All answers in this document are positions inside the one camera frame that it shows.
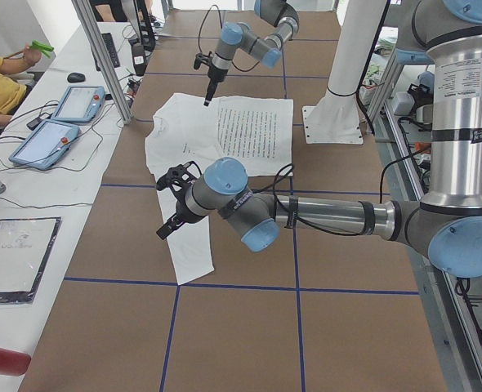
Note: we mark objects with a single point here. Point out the person in yellow shirt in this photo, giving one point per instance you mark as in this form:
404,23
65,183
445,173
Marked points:
12,93

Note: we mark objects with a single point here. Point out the person in black shirt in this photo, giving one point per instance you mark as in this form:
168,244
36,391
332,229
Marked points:
108,10

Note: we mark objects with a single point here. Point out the blue teach pendant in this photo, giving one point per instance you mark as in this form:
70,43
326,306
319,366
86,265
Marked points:
47,143
79,104

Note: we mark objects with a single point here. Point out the white central pedestal column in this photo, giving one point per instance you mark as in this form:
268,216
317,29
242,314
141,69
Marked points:
335,119

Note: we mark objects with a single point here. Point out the black computer mouse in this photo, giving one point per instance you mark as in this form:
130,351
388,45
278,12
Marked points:
75,77

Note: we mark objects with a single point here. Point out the black box with label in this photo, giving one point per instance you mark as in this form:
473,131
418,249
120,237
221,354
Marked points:
138,58

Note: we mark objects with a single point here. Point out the white long-sleeve printed shirt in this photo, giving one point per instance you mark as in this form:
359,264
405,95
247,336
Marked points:
232,138

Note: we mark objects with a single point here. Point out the black keyboard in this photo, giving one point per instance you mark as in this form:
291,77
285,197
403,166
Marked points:
111,49

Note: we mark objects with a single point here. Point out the upper blue teach pendant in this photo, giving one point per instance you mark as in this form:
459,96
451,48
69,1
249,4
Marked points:
79,104

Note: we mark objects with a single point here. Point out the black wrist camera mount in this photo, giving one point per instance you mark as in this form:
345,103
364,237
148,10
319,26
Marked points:
202,59

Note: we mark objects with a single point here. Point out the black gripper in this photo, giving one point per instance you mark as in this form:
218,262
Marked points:
179,212
214,76

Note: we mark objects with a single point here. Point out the lower blue teach pendant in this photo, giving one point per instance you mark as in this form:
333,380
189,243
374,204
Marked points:
47,143

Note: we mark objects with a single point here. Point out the red cylinder bottle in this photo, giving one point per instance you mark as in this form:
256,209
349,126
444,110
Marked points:
13,363

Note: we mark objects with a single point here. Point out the packaged shirt in plastic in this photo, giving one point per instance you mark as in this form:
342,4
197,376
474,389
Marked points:
25,247

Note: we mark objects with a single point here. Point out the aluminium frame post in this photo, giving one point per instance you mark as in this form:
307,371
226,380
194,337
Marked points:
91,29

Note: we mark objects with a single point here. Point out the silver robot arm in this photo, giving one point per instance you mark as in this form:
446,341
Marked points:
237,35
211,253

